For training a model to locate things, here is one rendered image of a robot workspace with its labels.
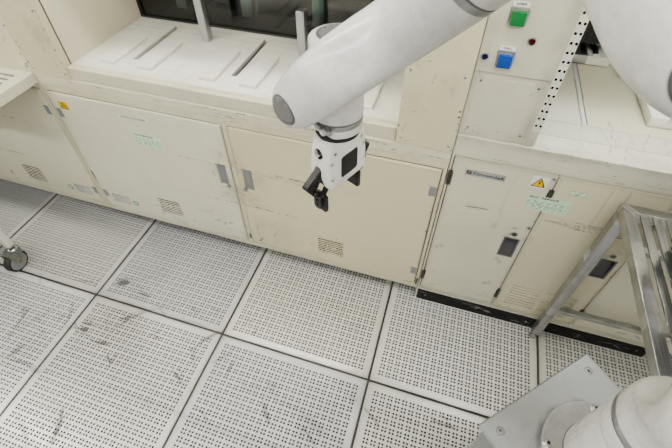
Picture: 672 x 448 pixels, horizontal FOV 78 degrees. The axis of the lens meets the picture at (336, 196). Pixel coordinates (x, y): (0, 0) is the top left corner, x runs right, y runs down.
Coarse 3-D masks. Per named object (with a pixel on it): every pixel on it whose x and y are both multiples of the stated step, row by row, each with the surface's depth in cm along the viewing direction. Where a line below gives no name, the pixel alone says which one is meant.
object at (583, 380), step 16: (576, 368) 82; (592, 368) 82; (544, 384) 80; (560, 384) 80; (576, 384) 80; (592, 384) 80; (608, 384) 80; (528, 400) 78; (544, 400) 78; (560, 400) 78; (576, 400) 78; (592, 400) 78; (496, 416) 76; (512, 416) 76; (528, 416) 76; (544, 416) 76; (496, 432) 74; (512, 432) 74; (528, 432) 74
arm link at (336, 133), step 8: (360, 120) 66; (320, 128) 67; (328, 128) 66; (336, 128) 65; (344, 128) 65; (352, 128) 66; (360, 128) 68; (328, 136) 67; (336, 136) 66; (344, 136) 66; (352, 136) 67
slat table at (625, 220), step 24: (624, 216) 109; (648, 216) 110; (600, 240) 120; (624, 240) 106; (648, 240) 104; (648, 288) 95; (552, 312) 150; (576, 312) 148; (648, 312) 90; (648, 336) 87; (648, 360) 86
